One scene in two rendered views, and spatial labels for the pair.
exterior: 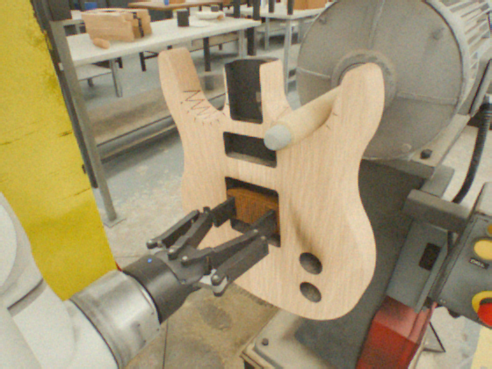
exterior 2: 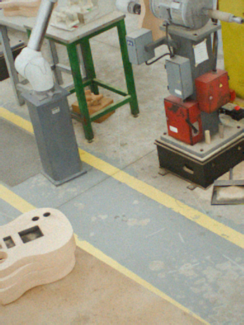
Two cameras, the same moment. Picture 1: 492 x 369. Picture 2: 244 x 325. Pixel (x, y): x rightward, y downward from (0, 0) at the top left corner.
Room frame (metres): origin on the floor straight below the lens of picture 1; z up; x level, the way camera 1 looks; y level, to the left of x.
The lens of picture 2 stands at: (1.43, -4.94, 3.05)
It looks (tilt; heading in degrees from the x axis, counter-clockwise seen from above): 32 degrees down; 107
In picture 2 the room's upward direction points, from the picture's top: 10 degrees counter-clockwise
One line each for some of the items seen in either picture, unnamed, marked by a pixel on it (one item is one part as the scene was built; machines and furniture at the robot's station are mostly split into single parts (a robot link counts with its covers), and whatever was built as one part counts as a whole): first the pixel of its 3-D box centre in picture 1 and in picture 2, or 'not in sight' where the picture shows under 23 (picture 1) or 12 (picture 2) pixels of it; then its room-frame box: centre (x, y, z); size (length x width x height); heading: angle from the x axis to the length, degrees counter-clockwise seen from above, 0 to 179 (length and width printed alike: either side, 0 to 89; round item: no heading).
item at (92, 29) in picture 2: not in sight; (82, 61); (-0.35, 0.40, 0.55); 0.62 x 0.58 x 0.76; 141
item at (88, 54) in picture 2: not in sight; (88, 54); (-0.41, 0.77, 0.45); 0.05 x 0.05 x 0.90; 51
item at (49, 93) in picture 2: not in sight; (45, 91); (-0.39, -0.43, 0.73); 0.22 x 0.18 x 0.06; 134
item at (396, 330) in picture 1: (400, 326); (182, 115); (0.59, -0.46, 0.49); 0.25 x 0.12 x 0.37; 141
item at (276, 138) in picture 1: (276, 138); not in sight; (0.31, -0.03, 1.25); 0.02 x 0.02 x 0.02; 51
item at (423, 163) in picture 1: (397, 120); (189, 26); (0.69, -0.33, 1.11); 0.36 x 0.24 x 0.04; 141
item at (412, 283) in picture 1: (445, 210); (176, 58); (0.59, -0.45, 0.93); 0.15 x 0.10 x 0.55; 141
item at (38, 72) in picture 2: not in sight; (39, 72); (-0.41, -0.41, 0.87); 0.18 x 0.16 x 0.22; 135
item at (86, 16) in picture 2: not in sight; (81, 13); (-0.29, 0.41, 0.98); 0.27 x 0.16 x 0.09; 145
